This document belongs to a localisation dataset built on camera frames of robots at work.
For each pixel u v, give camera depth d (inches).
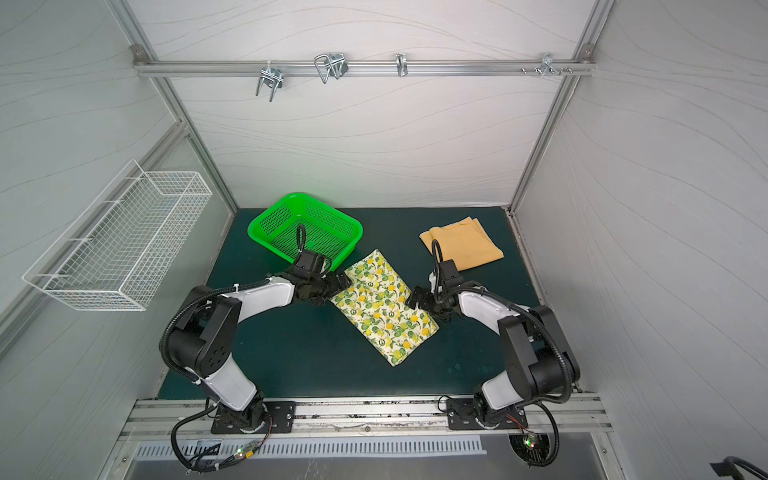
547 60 30.1
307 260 30.4
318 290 31.7
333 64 30.1
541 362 17.3
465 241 43.7
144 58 30.1
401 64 30.8
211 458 27.1
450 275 28.9
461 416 28.8
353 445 27.7
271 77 31.1
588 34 29.7
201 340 18.3
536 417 29.5
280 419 28.9
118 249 27.1
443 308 30.5
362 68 31.6
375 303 36.6
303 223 45.6
